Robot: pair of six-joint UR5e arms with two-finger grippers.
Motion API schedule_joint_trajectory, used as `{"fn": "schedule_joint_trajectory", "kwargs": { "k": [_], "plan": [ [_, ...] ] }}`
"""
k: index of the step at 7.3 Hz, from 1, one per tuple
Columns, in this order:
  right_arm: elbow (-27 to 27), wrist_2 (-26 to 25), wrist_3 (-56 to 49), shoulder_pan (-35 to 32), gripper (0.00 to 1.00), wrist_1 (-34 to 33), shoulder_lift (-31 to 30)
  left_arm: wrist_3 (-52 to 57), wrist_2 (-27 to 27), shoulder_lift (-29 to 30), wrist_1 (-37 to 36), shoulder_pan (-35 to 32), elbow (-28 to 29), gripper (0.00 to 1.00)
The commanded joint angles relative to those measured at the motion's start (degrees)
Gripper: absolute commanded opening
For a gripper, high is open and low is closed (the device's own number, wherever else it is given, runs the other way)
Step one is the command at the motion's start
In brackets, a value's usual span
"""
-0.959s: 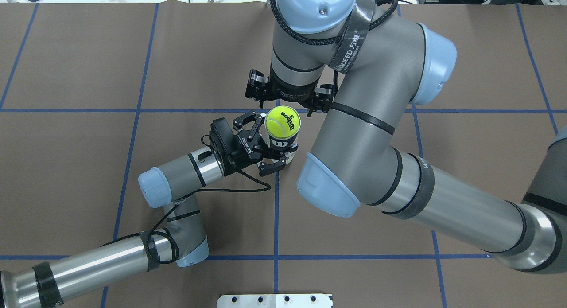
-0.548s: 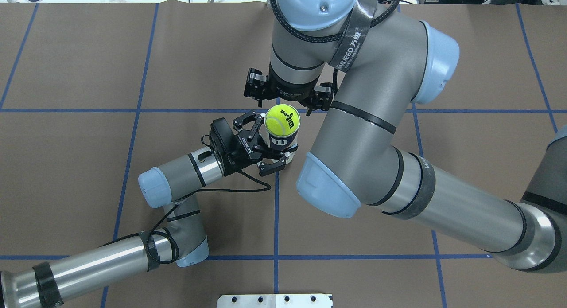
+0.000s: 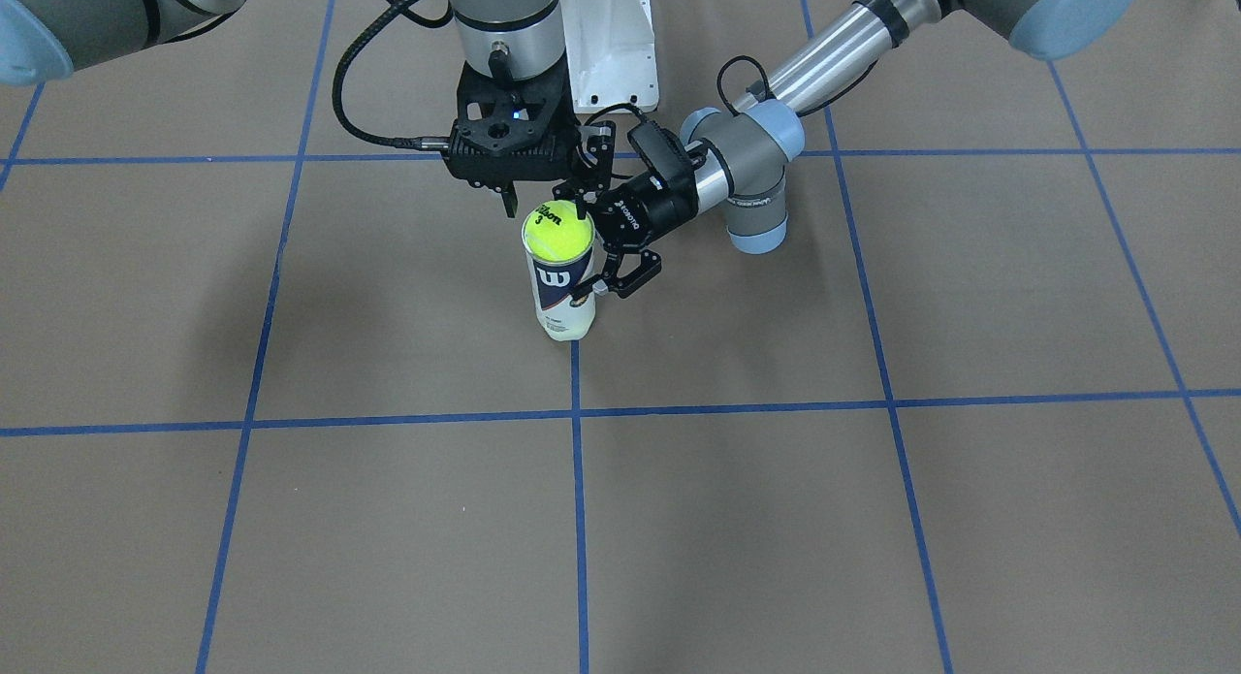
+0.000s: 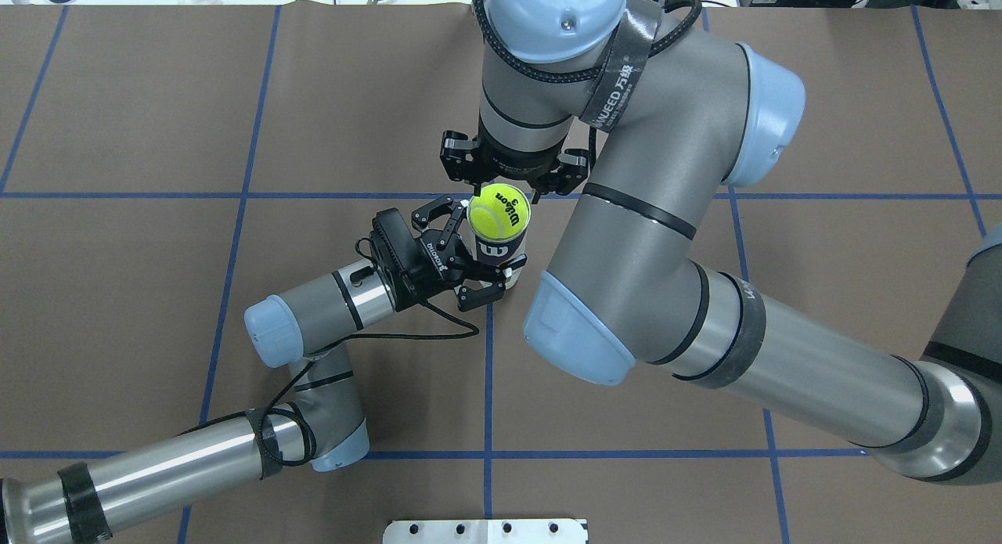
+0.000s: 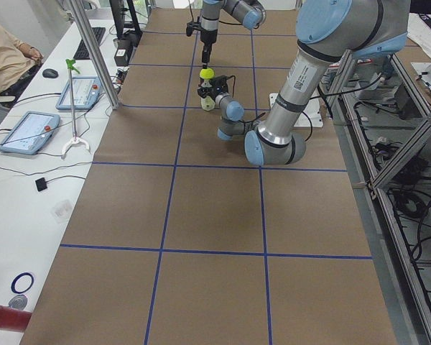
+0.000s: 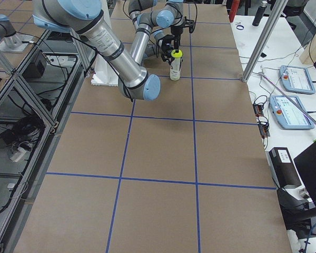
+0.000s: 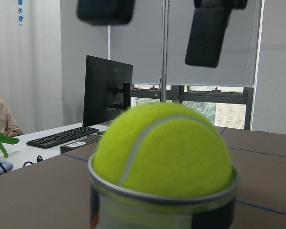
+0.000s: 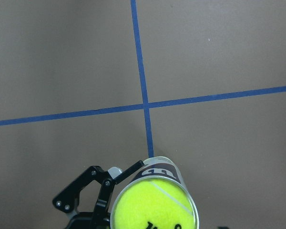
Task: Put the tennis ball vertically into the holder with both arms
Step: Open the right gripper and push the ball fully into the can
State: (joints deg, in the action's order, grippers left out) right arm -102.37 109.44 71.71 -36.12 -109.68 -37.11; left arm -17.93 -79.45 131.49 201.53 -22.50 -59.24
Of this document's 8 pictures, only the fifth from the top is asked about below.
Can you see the red cylinder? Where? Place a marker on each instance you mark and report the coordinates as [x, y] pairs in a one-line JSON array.
[[13, 319]]

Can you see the aluminium side frame rack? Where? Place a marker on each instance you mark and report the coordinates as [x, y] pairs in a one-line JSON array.
[[384, 107]]

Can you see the clear tennis ball can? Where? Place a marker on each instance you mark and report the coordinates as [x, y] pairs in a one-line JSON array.
[[205, 83]]

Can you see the black box with label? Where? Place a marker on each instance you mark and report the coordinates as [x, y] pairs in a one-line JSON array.
[[123, 53]]

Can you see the blue teach pendant near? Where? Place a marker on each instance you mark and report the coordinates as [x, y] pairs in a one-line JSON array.
[[31, 133]]

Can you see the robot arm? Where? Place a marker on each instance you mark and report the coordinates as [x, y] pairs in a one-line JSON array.
[[250, 14], [325, 30]]

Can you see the yellow tennis ball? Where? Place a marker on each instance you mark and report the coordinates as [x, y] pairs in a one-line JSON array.
[[207, 73]]

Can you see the small black square device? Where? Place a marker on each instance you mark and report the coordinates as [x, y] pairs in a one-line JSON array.
[[41, 184]]

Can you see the person in beige shirt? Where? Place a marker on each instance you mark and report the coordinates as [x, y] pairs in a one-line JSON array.
[[19, 63]]

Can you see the blue teach pendant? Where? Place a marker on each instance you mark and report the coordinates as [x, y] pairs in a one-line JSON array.
[[86, 91], [31, 133]]

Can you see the blue teach pendant far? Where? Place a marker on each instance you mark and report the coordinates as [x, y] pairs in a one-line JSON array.
[[86, 91]]

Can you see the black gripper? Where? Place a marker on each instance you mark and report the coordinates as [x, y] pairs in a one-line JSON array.
[[206, 37], [204, 90]]

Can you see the yellow tennis ball Wilson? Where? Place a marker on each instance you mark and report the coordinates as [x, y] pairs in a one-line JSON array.
[[207, 104]]

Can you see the black computer mouse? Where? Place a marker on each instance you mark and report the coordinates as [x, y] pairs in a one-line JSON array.
[[50, 73]]

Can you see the black computer monitor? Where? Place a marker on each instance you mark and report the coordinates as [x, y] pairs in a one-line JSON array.
[[119, 8]]

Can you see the green white reacher grabber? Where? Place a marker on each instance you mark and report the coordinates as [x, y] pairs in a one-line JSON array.
[[75, 139]]

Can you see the brown paper table mat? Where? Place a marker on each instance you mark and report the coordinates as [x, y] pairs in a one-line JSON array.
[[177, 239]]

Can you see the aluminium frame post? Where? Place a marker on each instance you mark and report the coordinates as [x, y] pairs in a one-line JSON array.
[[90, 41]]

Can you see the blue tape roll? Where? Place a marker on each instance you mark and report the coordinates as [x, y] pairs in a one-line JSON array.
[[22, 283]]

